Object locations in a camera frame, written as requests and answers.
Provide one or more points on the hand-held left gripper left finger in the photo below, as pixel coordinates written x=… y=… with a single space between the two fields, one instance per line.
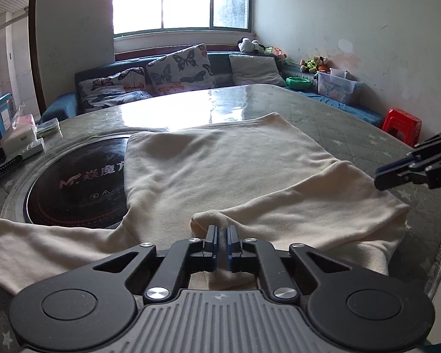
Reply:
x=213 y=244

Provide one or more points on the red plastic stool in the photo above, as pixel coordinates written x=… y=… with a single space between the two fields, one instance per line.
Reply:
x=402 y=123

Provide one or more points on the black round cooktop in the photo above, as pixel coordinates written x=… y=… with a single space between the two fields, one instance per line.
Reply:
x=77 y=176

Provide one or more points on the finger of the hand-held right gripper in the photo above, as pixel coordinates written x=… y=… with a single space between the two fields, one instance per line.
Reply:
x=395 y=165
x=397 y=181

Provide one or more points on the cream long-sleeved garment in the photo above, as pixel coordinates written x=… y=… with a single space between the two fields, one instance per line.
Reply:
x=224 y=169

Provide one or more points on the brown teddy bear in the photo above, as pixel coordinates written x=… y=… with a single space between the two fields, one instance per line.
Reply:
x=322 y=64

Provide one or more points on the white tissue box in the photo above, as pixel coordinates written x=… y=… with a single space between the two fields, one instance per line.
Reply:
x=18 y=139

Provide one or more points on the blue sofa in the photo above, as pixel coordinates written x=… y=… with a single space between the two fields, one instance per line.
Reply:
x=220 y=64

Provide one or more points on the flat white box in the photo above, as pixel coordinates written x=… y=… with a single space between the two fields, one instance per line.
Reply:
x=35 y=149

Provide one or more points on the panda plush toy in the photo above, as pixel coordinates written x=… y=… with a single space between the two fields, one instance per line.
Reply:
x=248 y=45

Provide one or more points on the small white plastic box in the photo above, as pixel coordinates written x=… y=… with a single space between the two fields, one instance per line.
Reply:
x=339 y=73

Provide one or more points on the large butterfly print cushion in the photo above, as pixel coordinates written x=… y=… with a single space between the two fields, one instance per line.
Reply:
x=180 y=70

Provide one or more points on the window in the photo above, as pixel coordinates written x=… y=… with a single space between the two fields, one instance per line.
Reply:
x=180 y=0

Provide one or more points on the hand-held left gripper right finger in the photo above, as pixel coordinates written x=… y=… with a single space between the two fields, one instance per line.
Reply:
x=231 y=244

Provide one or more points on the pink tissue pack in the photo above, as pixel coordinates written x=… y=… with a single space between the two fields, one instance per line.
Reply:
x=24 y=120

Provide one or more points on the blue framed board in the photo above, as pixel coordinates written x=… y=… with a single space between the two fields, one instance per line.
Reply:
x=2 y=116

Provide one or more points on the green plastic bowl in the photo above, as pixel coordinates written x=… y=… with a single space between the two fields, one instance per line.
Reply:
x=298 y=82

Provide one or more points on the flat butterfly print cushion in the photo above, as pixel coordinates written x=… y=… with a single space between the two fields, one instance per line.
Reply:
x=110 y=88

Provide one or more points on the clear plastic storage box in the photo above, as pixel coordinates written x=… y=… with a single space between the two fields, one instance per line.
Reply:
x=336 y=90

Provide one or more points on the grey plain cushion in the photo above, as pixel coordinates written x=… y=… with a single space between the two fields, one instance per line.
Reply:
x=255 y=70

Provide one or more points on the green packet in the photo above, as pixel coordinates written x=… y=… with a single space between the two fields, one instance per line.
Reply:
x=48 y=126

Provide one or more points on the orange and green plush toy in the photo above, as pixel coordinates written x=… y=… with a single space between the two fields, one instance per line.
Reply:
x=276 y=52

